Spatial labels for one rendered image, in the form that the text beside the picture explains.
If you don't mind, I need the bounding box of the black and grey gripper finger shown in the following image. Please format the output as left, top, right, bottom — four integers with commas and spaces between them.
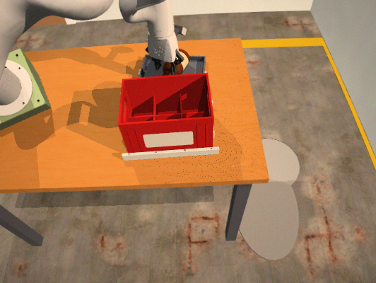
145, 47, 161, 70
170, 50, 184, 75

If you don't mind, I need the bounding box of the red crate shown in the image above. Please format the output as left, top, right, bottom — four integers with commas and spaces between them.
119, 73, 214, 153

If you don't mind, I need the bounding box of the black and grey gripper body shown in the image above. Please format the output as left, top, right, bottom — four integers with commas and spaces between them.
148, 31, 179, 63

